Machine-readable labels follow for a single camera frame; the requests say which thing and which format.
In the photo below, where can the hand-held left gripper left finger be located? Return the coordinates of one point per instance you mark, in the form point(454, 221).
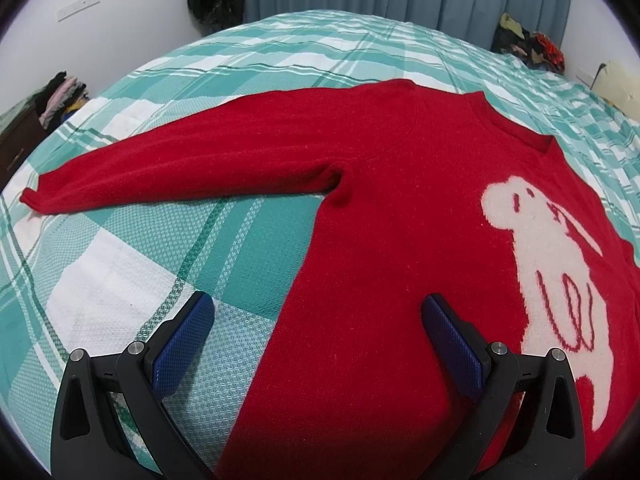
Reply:
point(182, 340)

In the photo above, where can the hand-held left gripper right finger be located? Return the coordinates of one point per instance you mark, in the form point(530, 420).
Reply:
point(452, 342)

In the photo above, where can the red sweater with white animal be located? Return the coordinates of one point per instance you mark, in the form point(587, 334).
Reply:
point(400, 210)

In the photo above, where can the stack of folded clothes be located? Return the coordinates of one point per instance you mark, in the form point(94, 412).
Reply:
point(62, 97)

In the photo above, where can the pile of colourful clothes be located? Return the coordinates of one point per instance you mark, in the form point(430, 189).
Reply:
point(532, 45)

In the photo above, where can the bed with green plaid sheet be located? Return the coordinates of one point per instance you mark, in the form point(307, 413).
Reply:
point(150, 260)

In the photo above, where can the dark brown cabinet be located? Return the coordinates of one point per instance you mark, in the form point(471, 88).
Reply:
point(17, 145)

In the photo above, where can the pale green cloth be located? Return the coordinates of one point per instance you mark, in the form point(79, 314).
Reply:
point(12, 115)

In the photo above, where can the cream headboard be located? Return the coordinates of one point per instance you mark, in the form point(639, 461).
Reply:
point(620, 87)

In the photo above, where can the white wall plate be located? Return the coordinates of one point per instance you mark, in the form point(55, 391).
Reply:
point(77, 6)

